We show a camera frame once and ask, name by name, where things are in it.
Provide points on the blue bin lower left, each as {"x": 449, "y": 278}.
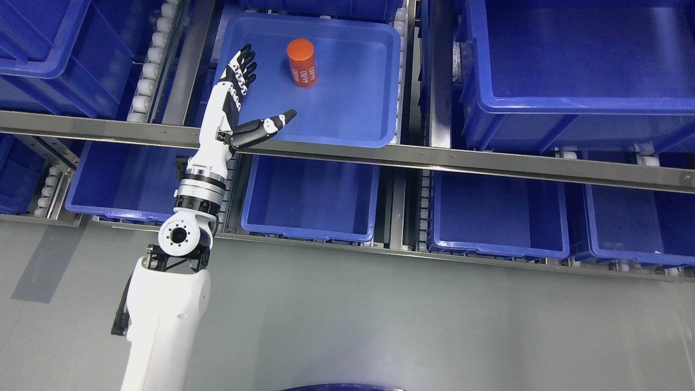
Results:
{"x": 118, "y": 181}

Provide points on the blue bin lower right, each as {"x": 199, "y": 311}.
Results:
{"x": 499, "y": 216}

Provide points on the blue bin far left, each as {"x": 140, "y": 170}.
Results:
{"x": 21, "y": 170}

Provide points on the blue bin far right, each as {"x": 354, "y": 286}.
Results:
{"x": 639, "y": 225}

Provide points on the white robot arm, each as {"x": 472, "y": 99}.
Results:
{"x": 169, "y": 289}

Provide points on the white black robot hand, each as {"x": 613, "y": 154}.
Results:
{"x": 221, "y": 133}

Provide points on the blue bin top centre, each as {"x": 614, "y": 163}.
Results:
{"x": 363, "y": 10}

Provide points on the orange cylindrical capacitor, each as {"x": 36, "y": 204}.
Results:
{"x": 302, "y": 63}

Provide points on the blue bin lower middle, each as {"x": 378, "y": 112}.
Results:
{"x": 311, "y": 199}

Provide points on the large blue bin top right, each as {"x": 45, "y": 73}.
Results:
{"x": 586, "y": 75}

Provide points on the blue bin top left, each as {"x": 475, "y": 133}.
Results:
{"x": 69, "y": 58}

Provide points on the blue tray with capacitor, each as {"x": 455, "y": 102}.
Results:
{"x": 354, "y": 101}

